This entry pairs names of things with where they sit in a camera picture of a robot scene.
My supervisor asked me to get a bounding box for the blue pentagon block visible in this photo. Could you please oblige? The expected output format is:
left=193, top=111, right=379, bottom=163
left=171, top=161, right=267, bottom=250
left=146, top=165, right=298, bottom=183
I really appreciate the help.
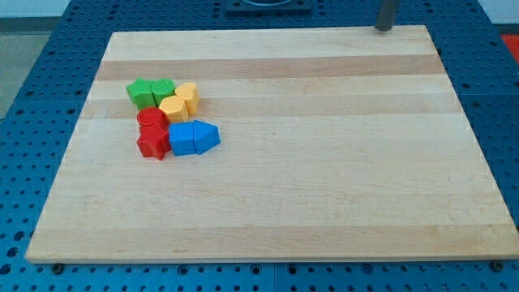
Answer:
left=193, top=120, right=221, bottom=155

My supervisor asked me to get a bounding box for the wooden board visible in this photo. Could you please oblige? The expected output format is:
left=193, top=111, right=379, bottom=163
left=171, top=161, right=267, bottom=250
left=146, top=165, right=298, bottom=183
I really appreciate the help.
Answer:
left=25, top=25, right=518, bottom=264

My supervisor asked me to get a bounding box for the blue cube block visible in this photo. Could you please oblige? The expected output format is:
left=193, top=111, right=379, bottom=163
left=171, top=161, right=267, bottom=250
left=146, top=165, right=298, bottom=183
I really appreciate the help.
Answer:
left=169, top=122, right=196, bottom=156

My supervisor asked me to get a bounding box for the yellow heart block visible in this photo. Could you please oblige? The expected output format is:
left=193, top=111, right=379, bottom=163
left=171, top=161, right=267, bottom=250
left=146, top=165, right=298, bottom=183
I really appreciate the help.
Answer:
left=174, top=82, right=200, bottom=114

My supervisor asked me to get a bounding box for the yellow hexagon block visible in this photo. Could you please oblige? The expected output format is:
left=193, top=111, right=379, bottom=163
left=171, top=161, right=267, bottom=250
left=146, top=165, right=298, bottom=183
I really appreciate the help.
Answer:
left=159, top=96, right=188, bottom=123

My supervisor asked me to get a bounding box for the red star block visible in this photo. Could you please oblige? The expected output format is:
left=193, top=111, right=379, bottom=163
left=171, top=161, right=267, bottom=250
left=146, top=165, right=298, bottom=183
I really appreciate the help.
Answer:
left=136, top=125, right=171, bottom=161

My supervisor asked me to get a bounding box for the red cylinder block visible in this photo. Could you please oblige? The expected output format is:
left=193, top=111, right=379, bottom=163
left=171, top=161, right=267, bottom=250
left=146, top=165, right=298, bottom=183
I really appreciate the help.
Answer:
left=136, top=107, right=169, bottom=131

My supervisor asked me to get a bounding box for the green cylinder block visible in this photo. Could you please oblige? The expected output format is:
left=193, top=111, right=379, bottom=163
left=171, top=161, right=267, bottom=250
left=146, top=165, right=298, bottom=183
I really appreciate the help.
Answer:
left=151, top=78, right=175, bottom=106

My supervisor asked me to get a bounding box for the green star block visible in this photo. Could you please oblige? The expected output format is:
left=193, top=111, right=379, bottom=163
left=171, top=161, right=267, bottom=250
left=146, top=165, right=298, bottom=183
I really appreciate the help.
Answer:
left=126, top=78, right=157, bottom=110

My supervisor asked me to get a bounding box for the dark robot base mount plate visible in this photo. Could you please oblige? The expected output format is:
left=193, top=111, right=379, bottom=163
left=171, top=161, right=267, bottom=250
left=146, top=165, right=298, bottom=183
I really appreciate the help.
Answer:
left=225, top=0, right=313, bottom=15

